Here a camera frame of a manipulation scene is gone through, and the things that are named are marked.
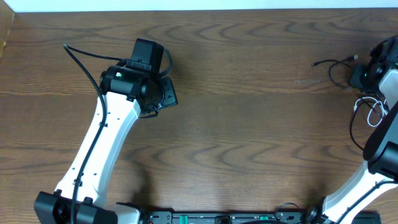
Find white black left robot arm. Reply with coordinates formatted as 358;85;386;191
34;39;178;223

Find white usb cable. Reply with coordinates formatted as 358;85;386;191
353;96;389;128

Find black usb cable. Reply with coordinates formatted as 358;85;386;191
349;98;383;152
311;54;359;90

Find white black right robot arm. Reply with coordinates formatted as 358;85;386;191
302;36;397;223

